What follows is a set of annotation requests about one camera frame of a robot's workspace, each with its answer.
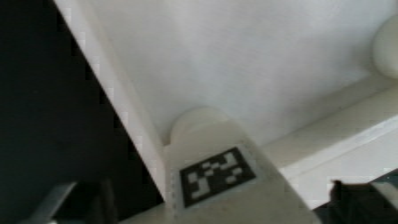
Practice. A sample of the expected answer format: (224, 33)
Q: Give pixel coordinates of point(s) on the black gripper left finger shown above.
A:
(76, 204)

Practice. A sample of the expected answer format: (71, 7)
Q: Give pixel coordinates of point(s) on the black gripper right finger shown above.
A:
(357, 206)

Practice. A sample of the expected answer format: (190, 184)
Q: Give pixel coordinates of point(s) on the white table leg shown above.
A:
(226, 186)

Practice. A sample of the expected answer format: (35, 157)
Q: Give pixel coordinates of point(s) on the white square table top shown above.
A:
(263, 57)

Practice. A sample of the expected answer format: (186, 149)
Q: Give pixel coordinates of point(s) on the white L-shaped obstacle fence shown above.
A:
(314, 158)

